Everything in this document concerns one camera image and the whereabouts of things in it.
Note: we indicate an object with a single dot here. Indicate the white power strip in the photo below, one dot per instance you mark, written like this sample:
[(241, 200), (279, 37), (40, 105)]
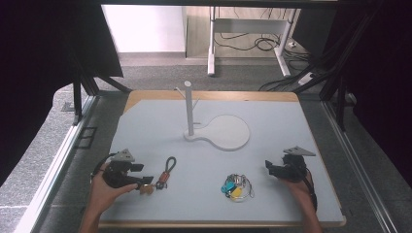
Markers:
[(306, 78)]

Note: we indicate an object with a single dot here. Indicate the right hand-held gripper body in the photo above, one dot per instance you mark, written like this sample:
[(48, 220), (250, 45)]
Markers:
[(293, 170)]

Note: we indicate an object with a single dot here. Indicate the person's left hand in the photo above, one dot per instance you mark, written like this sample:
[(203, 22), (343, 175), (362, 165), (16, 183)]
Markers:
[(100, 194)]

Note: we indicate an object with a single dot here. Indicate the aluminium frame rail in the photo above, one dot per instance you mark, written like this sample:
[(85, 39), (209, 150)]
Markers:
[(55, 161), (356, 161)]

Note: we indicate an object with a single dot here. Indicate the white desk frame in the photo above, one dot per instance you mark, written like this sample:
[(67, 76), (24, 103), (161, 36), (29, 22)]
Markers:
[(211, 48)]

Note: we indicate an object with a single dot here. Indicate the black curtain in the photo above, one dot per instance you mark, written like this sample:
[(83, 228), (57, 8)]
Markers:
[(39, 64), (382, 64)]

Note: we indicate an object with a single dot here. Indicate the white key stand with pegs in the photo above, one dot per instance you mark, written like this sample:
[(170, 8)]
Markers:
[(226, 132)]

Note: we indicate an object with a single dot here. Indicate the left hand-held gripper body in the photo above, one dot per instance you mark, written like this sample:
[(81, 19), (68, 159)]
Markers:
[(118, 171)]

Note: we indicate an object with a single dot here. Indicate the person's right hand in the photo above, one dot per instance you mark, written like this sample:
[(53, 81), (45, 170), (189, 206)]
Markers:
[(302, 189)]

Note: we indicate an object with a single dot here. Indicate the black metal strut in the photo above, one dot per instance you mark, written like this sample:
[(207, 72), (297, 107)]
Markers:
[(340, 103), (77, 100)]

